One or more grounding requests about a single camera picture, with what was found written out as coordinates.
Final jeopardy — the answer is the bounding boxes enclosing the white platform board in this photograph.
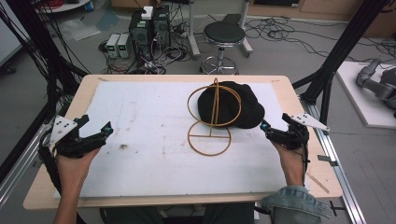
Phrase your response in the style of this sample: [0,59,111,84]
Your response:
[335,61,396,130]

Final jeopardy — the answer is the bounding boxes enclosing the white box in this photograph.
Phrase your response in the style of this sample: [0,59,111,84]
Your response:
[141,6,154,21]

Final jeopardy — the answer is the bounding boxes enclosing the white round table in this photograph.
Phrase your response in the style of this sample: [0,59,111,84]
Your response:
[33,0,92,14]

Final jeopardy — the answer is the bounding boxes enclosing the white metal stand leg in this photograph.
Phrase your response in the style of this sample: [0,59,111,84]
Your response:
[186,0,202,61]
[238,0,254,58]

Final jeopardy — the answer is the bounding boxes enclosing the black clamp screw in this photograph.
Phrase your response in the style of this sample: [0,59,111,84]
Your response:
[329,200,347,217]

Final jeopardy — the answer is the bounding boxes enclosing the light wooden table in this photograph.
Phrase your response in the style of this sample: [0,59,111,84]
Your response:
[22,74,344,210]

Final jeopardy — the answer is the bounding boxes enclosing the metal bracket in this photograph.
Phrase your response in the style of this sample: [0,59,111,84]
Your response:
[317,154,340,167]

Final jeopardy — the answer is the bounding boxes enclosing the left hand-held gripper cable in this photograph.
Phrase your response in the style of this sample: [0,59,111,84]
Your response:
[37,129,63,195]

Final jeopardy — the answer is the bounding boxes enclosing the thin wooden strip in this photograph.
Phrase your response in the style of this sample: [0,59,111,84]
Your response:
[305,172,331,195]

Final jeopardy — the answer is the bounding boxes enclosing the black hat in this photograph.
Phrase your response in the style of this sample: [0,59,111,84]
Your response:
[197,80,266,130]

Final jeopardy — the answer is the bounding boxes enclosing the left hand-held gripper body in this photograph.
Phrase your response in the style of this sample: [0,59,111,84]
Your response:
[49,115,108,159]

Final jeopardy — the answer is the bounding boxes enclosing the black round stool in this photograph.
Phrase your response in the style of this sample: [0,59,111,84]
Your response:
[200,21,247,76]

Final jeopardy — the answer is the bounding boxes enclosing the aluminium rail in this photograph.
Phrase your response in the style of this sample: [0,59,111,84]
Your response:
[299,98,368,224]
[0,102,62,208]

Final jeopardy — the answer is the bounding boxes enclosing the person's left hand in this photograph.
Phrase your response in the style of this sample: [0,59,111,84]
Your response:
[55,147,102,189]

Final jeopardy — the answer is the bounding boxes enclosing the wooden cabinet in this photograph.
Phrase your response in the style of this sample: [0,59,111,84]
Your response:
[247,0,396,39]

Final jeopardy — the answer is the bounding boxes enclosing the tangle of floor cables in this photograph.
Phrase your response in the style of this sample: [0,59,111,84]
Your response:
[98,18,192,76]

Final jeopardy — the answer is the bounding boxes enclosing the black computer tower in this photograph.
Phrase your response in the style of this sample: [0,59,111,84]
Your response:
[128,9,155,63]
[152,5,172,49]

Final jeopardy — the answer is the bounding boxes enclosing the clear plastic sheet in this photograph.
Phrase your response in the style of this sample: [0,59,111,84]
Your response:
[58,18,103,42]

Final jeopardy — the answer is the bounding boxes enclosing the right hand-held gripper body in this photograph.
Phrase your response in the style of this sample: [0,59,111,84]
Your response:
[274,112,331,151]

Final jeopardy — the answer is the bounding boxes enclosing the golden wire hat stand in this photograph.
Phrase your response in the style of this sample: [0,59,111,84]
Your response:
[187,77,243,157]

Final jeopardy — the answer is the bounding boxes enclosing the white foam mat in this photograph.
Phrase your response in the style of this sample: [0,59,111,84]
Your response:
[53,81,311,199]

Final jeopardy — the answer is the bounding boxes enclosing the hand-held gripper cable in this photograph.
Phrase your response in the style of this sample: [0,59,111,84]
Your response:
[37,129,63,195]
[299,125,312,188]

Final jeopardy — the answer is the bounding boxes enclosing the white cabinet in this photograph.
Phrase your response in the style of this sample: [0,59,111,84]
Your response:
[0,0,30,68]

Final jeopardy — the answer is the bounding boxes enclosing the black frame post with cables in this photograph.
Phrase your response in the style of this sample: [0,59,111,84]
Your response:
[0,0,90,125]

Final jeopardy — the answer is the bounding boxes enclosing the person's right hand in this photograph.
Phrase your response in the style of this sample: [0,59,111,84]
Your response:
[273,142,305,180]

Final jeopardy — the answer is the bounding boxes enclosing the grey power supply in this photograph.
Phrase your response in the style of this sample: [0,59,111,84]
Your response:
[105,33,121,59]
[117,33,133,59]

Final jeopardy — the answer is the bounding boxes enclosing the right hand-held gripper cable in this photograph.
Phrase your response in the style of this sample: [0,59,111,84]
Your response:
[299,125,312,188]

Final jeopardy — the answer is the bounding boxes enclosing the long black floor cables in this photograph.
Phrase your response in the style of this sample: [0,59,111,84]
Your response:
[245,16,396,63]

